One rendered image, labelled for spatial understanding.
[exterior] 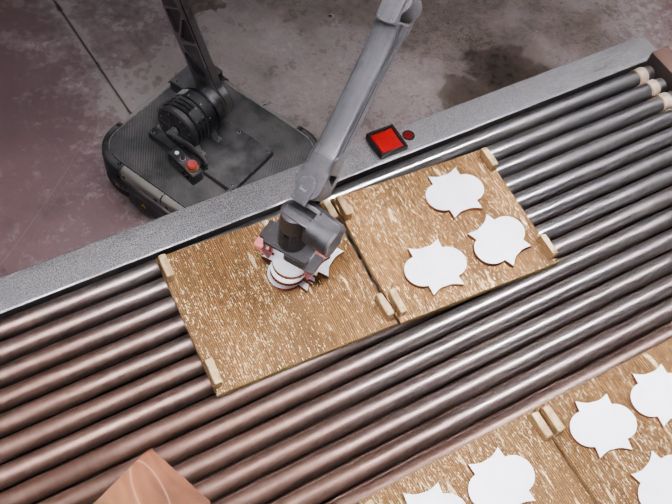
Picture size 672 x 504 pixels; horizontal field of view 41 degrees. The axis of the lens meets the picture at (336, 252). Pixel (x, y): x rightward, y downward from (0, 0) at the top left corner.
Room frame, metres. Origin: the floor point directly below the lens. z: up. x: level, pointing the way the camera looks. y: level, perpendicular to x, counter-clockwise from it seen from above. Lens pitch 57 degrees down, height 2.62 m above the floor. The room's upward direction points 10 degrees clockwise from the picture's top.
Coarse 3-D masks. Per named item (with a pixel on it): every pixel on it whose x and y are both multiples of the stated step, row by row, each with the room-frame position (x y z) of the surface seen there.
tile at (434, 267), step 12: (408, 252) 1.11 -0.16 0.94; (420, 252) 1.11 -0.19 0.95; (432, 252) 1.12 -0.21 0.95; (444, 252) 1.12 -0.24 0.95; (456, 252) 1.13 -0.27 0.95; (408, 264) 1.08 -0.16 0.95; (420, 264) 1.08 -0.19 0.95; (432, 264) 1.09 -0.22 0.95; (444, 264) 1.09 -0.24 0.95; (456, 264) 1.10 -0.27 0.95; (408, 276) 1.05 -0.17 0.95; (420, 276) 1.05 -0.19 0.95; (432, 276) 1.06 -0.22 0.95; (444, 276) 1.06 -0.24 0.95; (456, 276) 1.07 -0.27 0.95; (420, 288) 1.03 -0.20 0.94; (432, 288) 1.03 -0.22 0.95
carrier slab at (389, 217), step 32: (448, 160) 1.40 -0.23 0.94; (480, 160) 1.42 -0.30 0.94; (352, 192) 1.25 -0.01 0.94; (384, 192) 1.27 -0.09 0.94; (416, 192) 1.29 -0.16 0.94; (352, 224) 1.16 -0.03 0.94; (384, 224) 1.18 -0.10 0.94; (416, 224) 1.20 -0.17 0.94; (448, 224) 1.21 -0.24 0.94; (480, 224) 1.23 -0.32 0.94; (384, 256) 1.09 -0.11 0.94; (544, 256) 1.17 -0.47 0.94; (384, 288) 1.01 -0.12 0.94; (416, 288) 1.03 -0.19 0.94; (448, 288) 1.04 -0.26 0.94; (480, 288) 1.06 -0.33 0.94
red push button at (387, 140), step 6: (384, 132) 1.45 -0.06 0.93; (390, 132) 1.46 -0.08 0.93; (372, 138) 1.43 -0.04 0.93; (378, 138) 1.43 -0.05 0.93; (384, 138) 1.44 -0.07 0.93; (390, 138) 1.44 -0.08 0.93; (396, 138) 1.44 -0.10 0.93; (378, 144) 1.41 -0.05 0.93; (384, 144) 1.42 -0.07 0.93; (390, 144) 1.42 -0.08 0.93; (396, 144) 1.42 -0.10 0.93; (402, 144) 1.43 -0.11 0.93; (384, 150) 1.40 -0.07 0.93
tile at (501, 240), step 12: (504, 216) 1.25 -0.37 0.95; (480, 228) 1.21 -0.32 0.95; (492, 228) 1.21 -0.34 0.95; (504, 228) 1.22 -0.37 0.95; (516, 228) 1.23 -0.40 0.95; (480, 240) 1.17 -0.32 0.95; (492, 240) 1.18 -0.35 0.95; (504, 240) 1.19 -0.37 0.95; (516, 240) 1.19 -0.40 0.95; (480, 252) 1.14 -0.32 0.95; (492, 252) 1.15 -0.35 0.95; (504, 252) 1.15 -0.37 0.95; (516, 252) 1.16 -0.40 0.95; (492, 264) 1.12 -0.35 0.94
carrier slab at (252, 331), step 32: (256, 224) 1.12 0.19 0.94; (192, 256) 1.00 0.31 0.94; (224, 256) 1.02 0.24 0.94; (256, 256) 1.03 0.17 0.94; (352, 256) 1.08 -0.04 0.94; (192, 288) 0.93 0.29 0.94; (224, 288) 0.94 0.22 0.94; (256, 288) 0.95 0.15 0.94; (320, 288) 0.98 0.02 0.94; (352, 288) 1.00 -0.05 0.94; (192, 320) 0.85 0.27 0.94; (224, 320) 0.86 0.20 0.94; (256, 320) 0.88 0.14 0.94; (288, 320) 0.89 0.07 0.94; (320, 320) 0.91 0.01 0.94; (352, 320) 0.92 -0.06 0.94; (384, 320) 0.93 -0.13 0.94; (224, 352) 0.79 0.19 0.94; (256, 352) 0.81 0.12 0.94; (288, 352) 0.82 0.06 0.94; (320, 352) 0.83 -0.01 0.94; (224, 384) 0.72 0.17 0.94
